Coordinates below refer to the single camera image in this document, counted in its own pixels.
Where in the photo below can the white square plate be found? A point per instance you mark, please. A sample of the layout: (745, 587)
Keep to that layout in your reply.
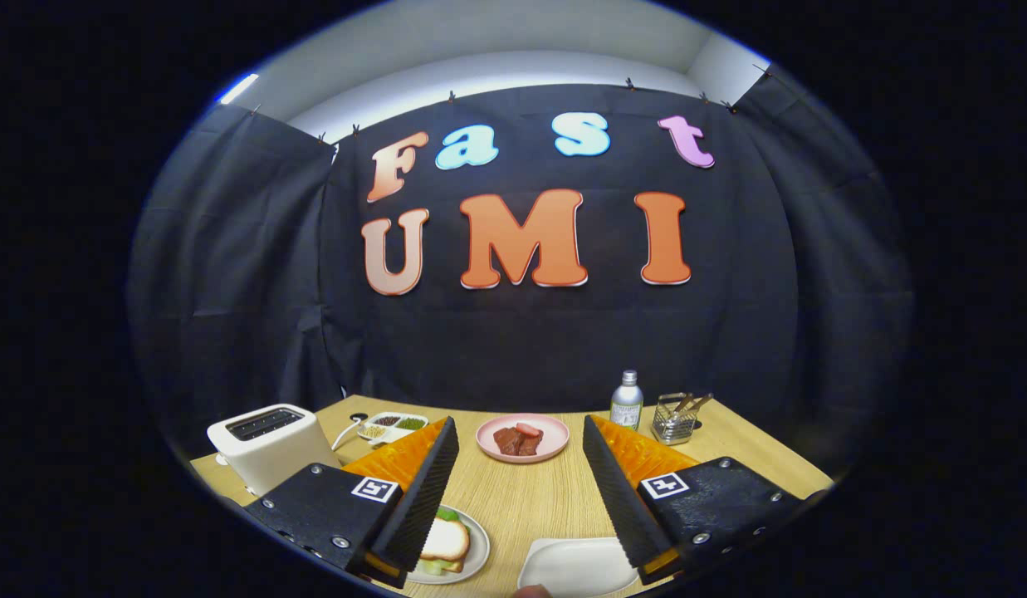
(575, 565)

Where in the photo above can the bread slice under lettuce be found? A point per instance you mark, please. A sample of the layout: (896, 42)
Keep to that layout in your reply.
(453, 566)

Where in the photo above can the white toaster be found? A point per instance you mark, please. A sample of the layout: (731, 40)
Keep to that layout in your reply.
(272, 457)

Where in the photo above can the white divided dish with beans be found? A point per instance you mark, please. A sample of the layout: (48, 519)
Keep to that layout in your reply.
(393, 432)

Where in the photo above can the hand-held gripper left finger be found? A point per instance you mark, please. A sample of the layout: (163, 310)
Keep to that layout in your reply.
(422, 507)

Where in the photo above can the small ceiling light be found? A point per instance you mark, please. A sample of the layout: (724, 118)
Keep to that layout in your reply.
(239, 87)

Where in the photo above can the toasted bread slice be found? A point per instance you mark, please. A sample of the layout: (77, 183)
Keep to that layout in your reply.
(447, 540)

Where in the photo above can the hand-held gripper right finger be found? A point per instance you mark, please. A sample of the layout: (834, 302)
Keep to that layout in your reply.
(617, 498)

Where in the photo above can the pink round plate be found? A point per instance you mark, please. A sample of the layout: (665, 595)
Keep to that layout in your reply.
(555, 440)

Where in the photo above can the black backdrop cloth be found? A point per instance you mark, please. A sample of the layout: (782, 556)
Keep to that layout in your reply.
(521, 349)

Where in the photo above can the red sausage slice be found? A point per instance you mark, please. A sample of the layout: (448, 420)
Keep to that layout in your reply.
(530, 428)

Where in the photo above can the brown meat piece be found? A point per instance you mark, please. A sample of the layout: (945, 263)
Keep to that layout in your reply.
(513, 443)

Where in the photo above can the silver bottle with green label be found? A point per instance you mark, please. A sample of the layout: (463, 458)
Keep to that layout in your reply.
(627, 411)

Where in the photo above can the white round plate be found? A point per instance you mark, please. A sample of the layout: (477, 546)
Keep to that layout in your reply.
(478, 548)

